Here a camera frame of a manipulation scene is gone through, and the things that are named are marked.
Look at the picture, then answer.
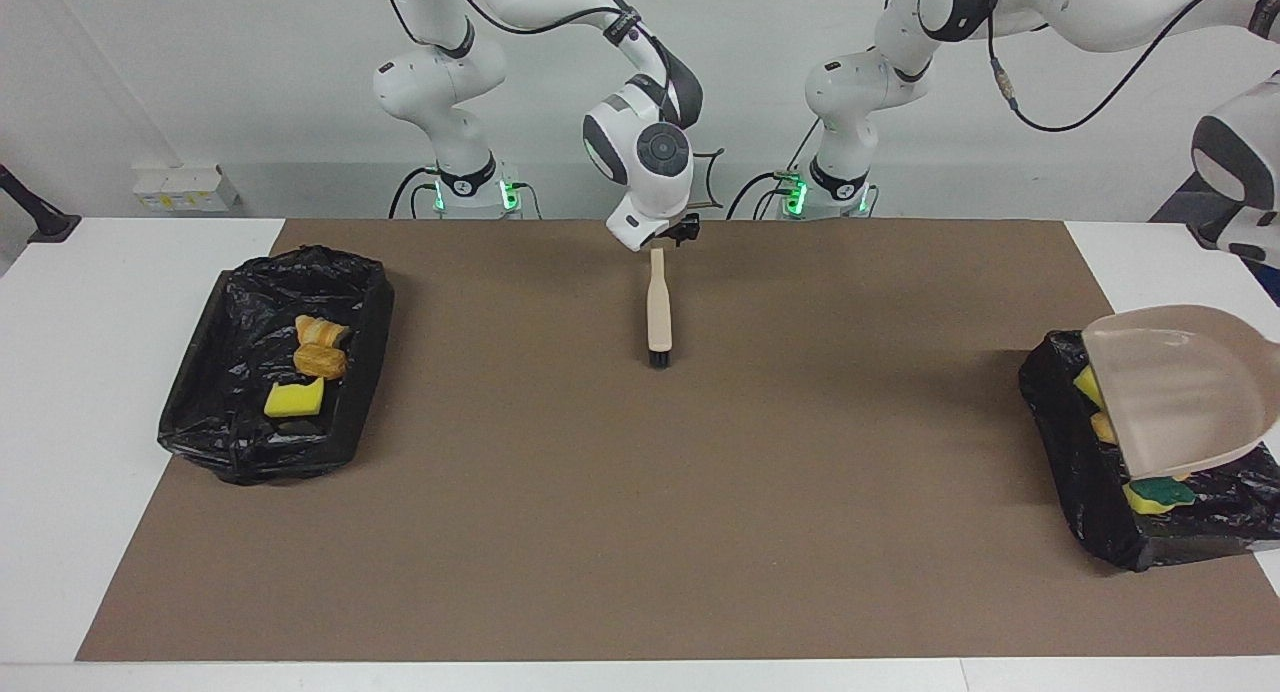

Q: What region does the long flaky croissant piece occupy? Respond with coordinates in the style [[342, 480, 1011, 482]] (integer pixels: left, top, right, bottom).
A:
[[294, 314, 351, 350]]

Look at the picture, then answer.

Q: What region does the beige plastic dustpan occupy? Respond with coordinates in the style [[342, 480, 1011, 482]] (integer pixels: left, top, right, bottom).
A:
[[1083, 305, 1280, 479]]

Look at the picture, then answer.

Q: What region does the black bag-lined trash bin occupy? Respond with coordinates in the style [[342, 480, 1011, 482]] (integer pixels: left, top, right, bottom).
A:
[[157, 244, 396, 486]]

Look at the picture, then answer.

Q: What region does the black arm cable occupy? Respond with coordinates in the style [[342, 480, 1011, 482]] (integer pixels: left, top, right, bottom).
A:
[[985, 0, 1280, 134], [380, 0, 726, 213]]

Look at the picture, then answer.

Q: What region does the brown paper table mat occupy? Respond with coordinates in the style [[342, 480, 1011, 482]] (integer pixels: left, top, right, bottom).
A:
[[75, 219, 1280, 663]]

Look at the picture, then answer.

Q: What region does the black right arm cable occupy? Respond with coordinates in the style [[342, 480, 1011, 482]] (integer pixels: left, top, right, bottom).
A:
[[380, 0, 726, 213]]

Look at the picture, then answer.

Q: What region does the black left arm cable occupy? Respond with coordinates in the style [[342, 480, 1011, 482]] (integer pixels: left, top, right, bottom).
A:
[[985, 0, 1280, 134]]

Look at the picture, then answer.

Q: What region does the beige handled hand brush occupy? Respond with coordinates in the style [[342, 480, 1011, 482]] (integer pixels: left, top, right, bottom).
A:
[[645, 248, 675, 369]]

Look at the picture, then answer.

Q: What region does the yellow green sponge piece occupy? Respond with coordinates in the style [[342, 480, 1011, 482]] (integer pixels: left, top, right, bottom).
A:
[[1122, 476, 1197, 516]]

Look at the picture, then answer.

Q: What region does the empty black bag-lined bin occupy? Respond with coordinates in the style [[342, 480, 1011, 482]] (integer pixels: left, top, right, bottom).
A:
[[1018, 330, 1280, 573]]

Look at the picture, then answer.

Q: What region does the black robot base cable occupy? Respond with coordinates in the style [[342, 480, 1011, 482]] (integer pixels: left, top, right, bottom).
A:
[[725, 171, 803, 220], [388, 167, 441, 220]]

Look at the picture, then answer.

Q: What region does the large yellow sponge piece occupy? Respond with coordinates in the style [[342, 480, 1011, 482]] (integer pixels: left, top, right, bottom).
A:
[[263, 376, 326, 419]]

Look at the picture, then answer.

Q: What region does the brown bread roll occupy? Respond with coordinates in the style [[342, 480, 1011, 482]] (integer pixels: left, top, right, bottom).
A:
[[293, 344, 348, 380]]

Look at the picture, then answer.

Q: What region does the white wall socket box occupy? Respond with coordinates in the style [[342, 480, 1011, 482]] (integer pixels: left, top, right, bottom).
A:
[[132, 165, 239, 213]]

